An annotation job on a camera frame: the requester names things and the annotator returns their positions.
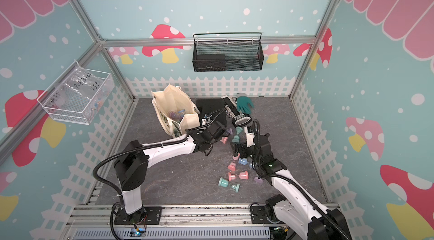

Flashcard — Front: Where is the cream canvas tote bag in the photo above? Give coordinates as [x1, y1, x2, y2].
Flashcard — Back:
[151, 85, 200, 138]

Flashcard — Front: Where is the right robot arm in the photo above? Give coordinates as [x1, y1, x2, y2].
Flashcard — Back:
[231, 120, 351, 240]

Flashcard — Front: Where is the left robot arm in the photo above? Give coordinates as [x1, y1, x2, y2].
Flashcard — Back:
[92, 119, 227, 220]

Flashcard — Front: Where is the teal hourglass by brush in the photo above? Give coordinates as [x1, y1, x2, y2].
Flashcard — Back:
[231, 126, 243, 143]

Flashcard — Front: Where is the pink hourglass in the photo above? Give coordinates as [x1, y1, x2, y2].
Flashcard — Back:
[228, 171, 249, 182]

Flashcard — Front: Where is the green hourglass front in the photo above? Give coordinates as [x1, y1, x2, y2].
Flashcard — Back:
[218, 177, 240, 192]

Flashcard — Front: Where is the plastic bag in basket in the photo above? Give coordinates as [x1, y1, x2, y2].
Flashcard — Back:
[54, 61, 114, 119]

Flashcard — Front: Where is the black flat box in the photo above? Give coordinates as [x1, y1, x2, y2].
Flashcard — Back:
[196, 98, 227, 127]

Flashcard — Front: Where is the black white hair brush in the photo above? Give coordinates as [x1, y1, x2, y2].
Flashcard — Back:
[222, 96, 252, 127]

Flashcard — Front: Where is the green rubber glove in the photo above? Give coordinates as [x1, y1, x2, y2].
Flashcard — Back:
[236, 93, 254, 114]

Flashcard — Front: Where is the black box in basket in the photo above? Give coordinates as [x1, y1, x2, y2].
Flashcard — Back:
[193, 54, 226, 72]

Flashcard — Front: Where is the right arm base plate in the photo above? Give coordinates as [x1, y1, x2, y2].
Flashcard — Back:
[249, 203, 284, 224]

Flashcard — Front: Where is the black mesh wall basket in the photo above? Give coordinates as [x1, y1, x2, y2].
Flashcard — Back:
[192, 32, 264, 71]

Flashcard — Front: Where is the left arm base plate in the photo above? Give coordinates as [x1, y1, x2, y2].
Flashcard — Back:
[114, 206, 163, 225]

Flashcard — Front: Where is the clear wire wall basket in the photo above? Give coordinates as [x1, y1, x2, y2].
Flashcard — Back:
[36, 61, 115, 126]

